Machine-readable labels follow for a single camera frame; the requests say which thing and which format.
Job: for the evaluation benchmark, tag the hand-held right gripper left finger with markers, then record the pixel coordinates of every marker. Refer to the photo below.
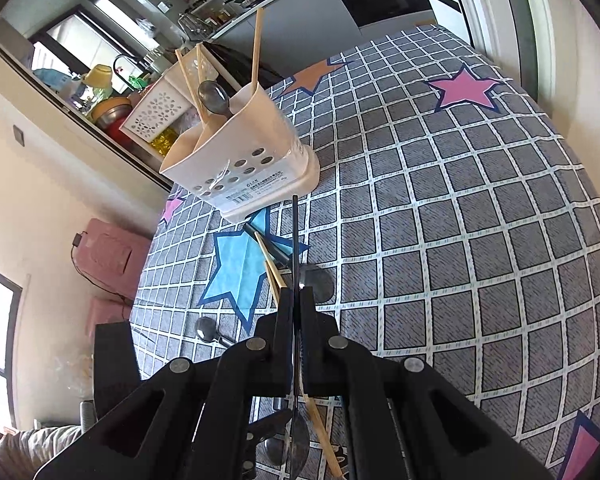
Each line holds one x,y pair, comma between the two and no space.
275,355

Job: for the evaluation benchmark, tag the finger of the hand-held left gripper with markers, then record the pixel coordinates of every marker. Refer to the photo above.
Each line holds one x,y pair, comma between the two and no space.
114,365

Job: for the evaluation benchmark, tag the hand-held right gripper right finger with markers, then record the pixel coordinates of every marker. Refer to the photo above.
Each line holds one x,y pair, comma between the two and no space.
325,360

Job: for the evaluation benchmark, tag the wooden chopstick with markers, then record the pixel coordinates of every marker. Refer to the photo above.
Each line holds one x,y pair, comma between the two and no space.
200,65
256,45
267,260
187,82
275,272

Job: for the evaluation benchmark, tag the cream plastic utensil holder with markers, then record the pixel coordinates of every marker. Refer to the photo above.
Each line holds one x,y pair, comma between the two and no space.
260,130

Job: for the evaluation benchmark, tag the tall pink plastic stool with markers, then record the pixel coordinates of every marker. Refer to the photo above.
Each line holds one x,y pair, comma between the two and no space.
115,255

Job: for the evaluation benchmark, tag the person's grey trouser leg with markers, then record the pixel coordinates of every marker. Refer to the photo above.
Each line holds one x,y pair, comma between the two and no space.
35,447

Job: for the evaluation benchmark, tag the gold tinsel bundle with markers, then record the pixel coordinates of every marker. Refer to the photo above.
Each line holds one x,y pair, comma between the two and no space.
161,142

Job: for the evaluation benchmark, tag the red cylinder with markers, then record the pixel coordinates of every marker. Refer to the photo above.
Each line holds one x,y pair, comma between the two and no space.
117,131

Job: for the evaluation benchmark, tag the metal bowl in orange basin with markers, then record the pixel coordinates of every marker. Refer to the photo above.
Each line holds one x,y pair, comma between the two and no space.
111,109

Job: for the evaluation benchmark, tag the white perforated storage cart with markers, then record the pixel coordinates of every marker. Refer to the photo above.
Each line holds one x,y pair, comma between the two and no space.
155,110

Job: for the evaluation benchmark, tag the yellow plastic container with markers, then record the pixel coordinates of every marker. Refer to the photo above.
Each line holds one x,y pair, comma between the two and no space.
99,75

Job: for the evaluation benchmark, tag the blue hanging bag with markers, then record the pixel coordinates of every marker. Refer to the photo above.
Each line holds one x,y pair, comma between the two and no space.
50,76

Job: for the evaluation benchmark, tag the kitchen faucet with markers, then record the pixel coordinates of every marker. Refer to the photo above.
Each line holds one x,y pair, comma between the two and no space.
125,62

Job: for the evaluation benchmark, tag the white spice rack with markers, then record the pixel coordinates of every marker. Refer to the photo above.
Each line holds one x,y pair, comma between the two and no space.
207,10

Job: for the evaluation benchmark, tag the grey wall switch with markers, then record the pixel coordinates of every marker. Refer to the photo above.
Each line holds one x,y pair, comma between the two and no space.
18,135

